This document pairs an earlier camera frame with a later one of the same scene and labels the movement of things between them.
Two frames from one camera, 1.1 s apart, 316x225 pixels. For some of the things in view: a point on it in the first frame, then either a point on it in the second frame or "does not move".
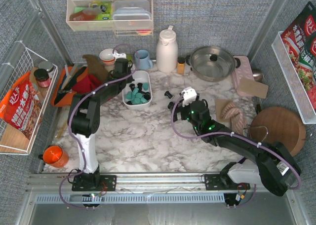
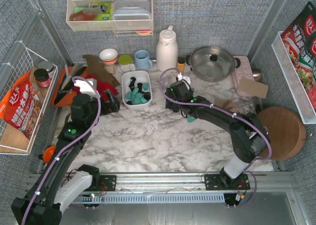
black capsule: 139,85 does not move
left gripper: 126,79 -> 111,105
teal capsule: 138,95 does not move
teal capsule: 145,86 does not move
